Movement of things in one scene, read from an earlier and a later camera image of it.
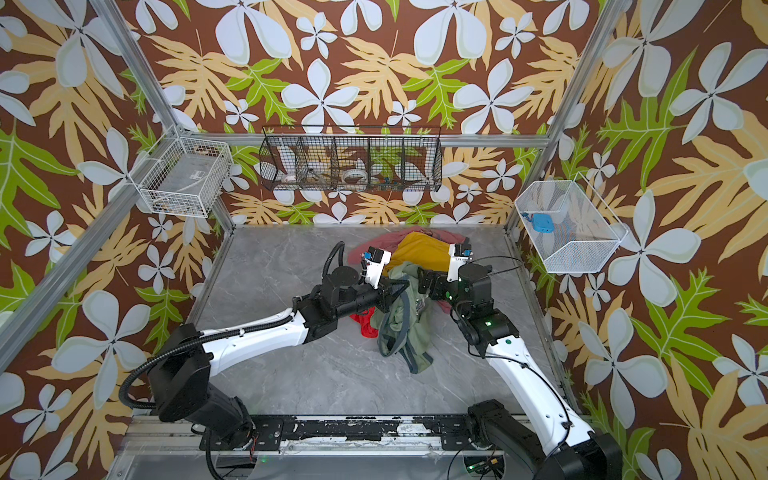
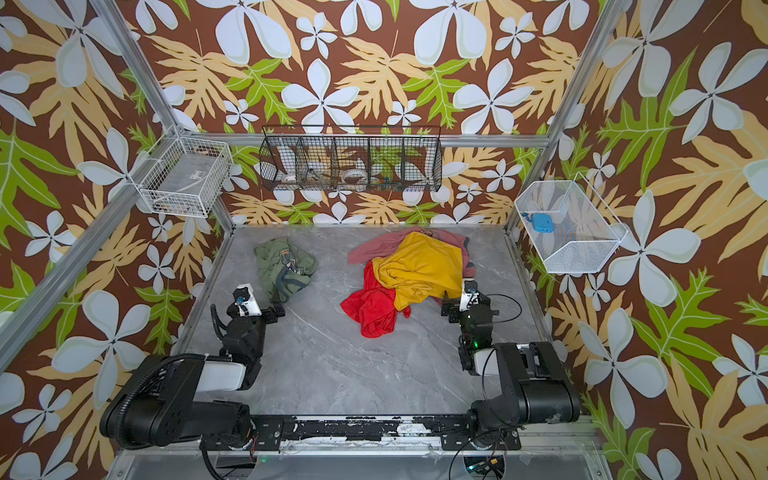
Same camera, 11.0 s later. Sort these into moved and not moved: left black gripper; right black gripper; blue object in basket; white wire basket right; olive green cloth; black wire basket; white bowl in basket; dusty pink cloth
Moved: right black gripper; left black gripper; olive green cloth
Not moved: white wire basket right; black wire basket; blue object in basket; dusty pink cloth; white bowl in basket
